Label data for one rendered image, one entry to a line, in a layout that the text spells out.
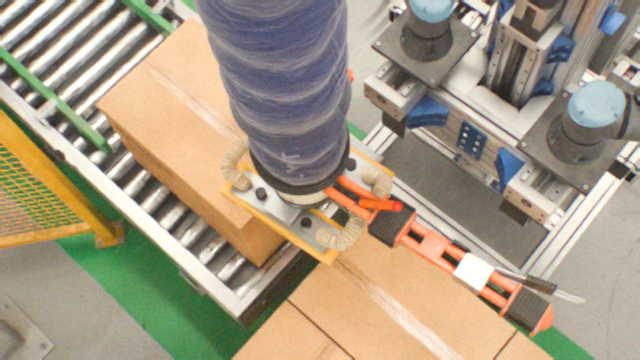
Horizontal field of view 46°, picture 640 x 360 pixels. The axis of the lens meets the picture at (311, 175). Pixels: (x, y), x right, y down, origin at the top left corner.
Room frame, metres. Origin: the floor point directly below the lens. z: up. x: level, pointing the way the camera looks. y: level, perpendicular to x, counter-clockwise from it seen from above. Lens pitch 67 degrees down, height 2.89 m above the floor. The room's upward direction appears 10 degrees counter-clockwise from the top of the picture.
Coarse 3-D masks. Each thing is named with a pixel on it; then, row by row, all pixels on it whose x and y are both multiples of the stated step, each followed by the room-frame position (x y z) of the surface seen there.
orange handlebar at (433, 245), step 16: (352, 80) 0.92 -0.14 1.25; (336, 192) 0.63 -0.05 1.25; (368, 192) 0.62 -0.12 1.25; (352, 208) 0.58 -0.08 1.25; (416, 224) 0.52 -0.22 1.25; (400, 240) 0.49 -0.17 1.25; (432, 240) 0.48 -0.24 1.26; (448, 240) 0.47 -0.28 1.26; (432, 256) 0.44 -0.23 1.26; (464, 256) 0.43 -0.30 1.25; (448, 272) 0.40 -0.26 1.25; (512, 288) 0.34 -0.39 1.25; (544, 320) 0.26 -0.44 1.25
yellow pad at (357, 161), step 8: (352, 152) 0.77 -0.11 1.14; (360, 152) 0.77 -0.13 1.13; (352, 160) 0.74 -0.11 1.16; (360, 160) 0.75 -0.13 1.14; (368, 160) 0.75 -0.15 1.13; (352, 168) 0.72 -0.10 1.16; (360, 168) 0.73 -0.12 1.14; (384, 168) 0.72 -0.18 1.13; (352, 176) 0.71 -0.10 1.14; (360, 176) 0.70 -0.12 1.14; (392, 176) 0.69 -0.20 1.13; (360, 184) 0.68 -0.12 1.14; (368, 184) 0.68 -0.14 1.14
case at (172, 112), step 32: (192, 32) 1.34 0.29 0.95; (160, 64) 1.24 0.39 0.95; (192, 64) 1.23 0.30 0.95; (128, 96) 1.15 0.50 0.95; (160, 96) 1.13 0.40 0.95; (192, 96) 1.12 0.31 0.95; (224, 96) 1.10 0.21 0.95; (128, 128) 1.05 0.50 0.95; (160, 128) 1.03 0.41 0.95; (192, 128) 1.01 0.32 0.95; (224, 128) 1.00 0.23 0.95; (160, 160) 0.93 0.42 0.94; (192, 160) 0.91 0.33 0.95; (192, 192) 0.84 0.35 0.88; (224, 224) 0.76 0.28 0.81; (256, 224) 0.71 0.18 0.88; (256, 256) 0.69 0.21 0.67
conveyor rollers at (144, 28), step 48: (0, 0) 1.91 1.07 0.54; (48, 0) 1.86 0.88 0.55; (144, 0) 1.79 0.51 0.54; (48, 48) 1.65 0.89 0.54; (96, 48) 1.63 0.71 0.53; (144, 48) 1.58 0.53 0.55; (96, 96) 1.41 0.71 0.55; (192, 240) 0.82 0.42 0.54; (288, 240) 0.76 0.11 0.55; (240, 288) 0.63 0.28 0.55
